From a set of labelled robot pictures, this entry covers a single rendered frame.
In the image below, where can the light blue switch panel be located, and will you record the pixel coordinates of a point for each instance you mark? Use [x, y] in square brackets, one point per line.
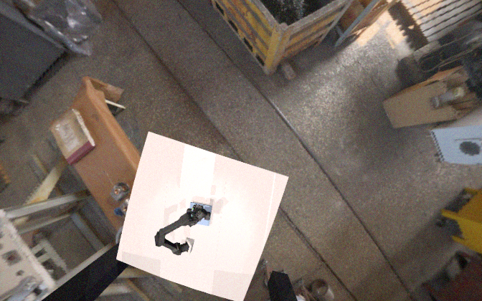
[208, 208]

